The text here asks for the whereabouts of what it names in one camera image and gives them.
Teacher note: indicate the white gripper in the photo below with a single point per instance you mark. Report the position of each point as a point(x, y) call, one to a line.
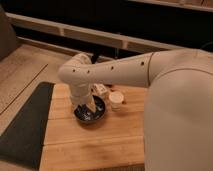
point(82, 96)

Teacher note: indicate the white bottle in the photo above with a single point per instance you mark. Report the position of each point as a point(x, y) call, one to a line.
point(101, 90)

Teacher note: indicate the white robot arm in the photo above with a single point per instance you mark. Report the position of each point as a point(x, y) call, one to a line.
point(178, 111)

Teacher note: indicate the black bowl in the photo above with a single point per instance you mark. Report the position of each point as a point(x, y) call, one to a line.
point(85, 115)

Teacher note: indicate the white paper cup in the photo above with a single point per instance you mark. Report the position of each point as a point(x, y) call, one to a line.
point(116, 99)

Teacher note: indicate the dark grey floor mat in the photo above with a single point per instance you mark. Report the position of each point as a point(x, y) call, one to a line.
point(22, 141)

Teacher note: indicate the white wall rail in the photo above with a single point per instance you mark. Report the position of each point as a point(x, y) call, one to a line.
point(89, 35)

